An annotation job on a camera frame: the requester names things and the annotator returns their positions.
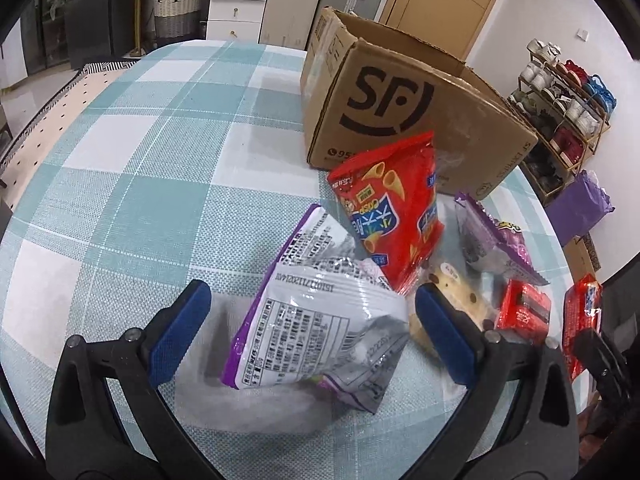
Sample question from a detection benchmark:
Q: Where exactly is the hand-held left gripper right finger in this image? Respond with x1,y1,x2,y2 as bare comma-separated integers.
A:
410,282,581,480

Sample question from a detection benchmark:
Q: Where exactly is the tan wooden door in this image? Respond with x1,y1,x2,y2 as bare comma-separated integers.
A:
377,0,513,61

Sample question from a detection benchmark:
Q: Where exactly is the woven laundry basket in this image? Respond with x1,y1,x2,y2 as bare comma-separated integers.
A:
151,0,203,41

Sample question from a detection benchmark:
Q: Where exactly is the pink purple snack packet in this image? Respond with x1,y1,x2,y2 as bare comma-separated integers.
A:
454,192,551,286

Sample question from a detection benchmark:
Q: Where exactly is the glass door cabinet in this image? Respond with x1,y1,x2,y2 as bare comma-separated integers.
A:
27,0,71,68

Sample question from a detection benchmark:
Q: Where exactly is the small red white snack packet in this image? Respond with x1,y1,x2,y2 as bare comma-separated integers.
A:
495,279,553,346

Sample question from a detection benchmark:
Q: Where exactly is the dark grey refrigerator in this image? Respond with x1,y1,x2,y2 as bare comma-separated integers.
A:
62,0,126,68

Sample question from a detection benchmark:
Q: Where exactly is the chocolate chip bread packet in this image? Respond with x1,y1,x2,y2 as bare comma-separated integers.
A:
407,260,496,358

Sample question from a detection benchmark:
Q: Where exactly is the white desk with drawers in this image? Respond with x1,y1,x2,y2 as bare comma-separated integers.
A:
122,0,273,43

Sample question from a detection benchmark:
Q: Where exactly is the wooden shoe rack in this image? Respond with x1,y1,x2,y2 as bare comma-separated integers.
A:
507,40,618,201

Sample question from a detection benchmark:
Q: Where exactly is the red cookie packet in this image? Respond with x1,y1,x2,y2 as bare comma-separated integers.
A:
562,275,604,381

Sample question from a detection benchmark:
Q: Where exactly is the red cone snack packet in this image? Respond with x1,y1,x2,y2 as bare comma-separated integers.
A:
327,131,446,295

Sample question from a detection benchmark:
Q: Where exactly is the beige suitcase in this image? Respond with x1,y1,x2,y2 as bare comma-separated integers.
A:
257,0,331,51

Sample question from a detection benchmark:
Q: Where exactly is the purple bag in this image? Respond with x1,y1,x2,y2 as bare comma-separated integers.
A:
550,170,615,248

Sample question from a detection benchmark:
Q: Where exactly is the patterned beige rug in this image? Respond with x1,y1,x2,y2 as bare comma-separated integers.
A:
0,60,141,191

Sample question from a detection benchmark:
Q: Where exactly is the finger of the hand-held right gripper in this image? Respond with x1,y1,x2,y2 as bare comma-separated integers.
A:
572,327,640,411

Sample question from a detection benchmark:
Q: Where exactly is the silver purple snack packet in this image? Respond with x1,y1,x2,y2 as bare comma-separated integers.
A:
220,203,411,415

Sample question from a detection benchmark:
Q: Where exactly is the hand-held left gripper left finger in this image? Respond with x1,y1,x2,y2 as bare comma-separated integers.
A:
45,280,226,480

